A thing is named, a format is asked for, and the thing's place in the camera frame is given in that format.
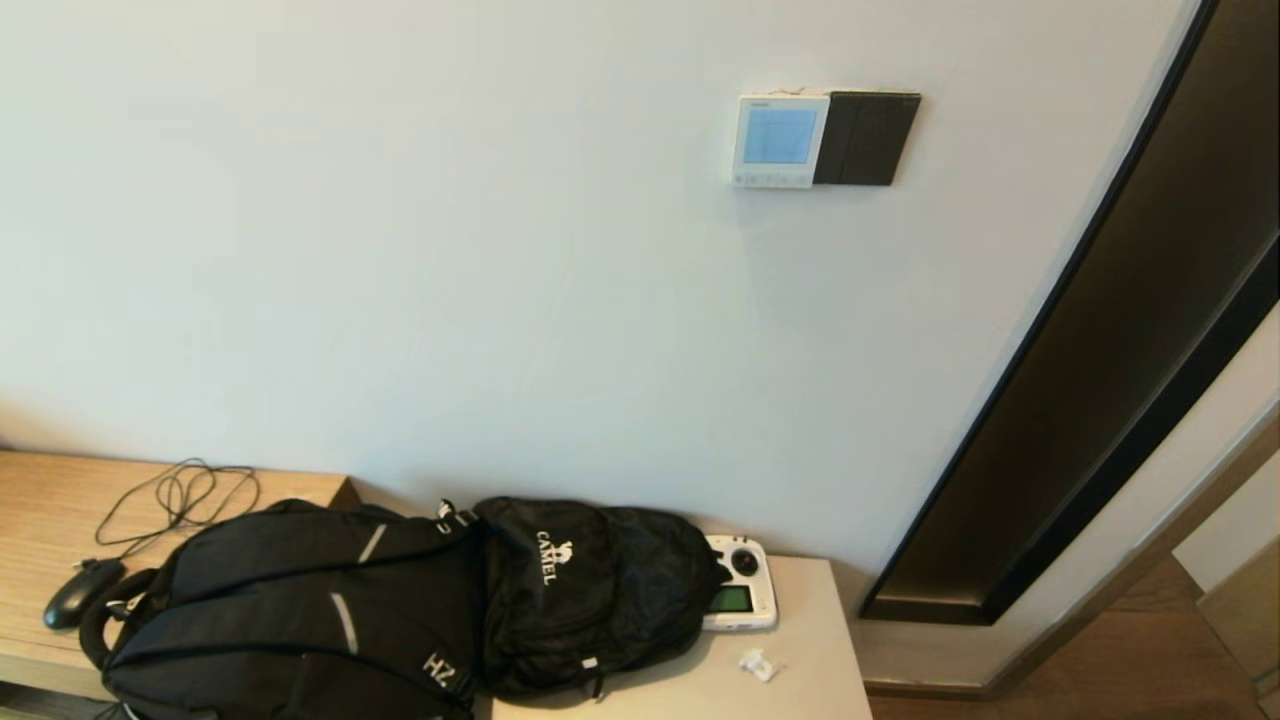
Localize black Camel logo backpack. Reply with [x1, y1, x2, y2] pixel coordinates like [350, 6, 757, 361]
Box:
[472, 496, 731, 701]

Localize large black backpack grey stripes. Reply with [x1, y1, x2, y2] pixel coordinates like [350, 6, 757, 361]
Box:
[78, 498, 486, 720]

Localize black wall switch panel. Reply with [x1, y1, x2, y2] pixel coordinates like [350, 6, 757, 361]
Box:
[813, 91, 922, 187]

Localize light brown wooden board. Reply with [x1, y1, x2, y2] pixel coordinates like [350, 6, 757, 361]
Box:
[1197, 565, 1280, 701]

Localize black computer mouse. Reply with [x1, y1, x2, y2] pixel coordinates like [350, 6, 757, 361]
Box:
[42, 558, 128, 631]

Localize thin black mouse cable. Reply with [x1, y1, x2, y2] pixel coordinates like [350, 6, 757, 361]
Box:
[93, 458, 261, 561]

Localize light wooden desk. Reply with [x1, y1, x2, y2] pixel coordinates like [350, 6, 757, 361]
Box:
[0, 448, 363, 720]

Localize white wall thermostat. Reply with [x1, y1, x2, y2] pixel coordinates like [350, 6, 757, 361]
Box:
[731, 93, 831, 190]

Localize beige drawer cabinet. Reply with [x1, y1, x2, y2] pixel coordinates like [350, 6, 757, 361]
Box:
[345, 478, 873, 720]

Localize white remote controller with screen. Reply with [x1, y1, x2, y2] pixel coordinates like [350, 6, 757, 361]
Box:
[702, 534, 779, 633]

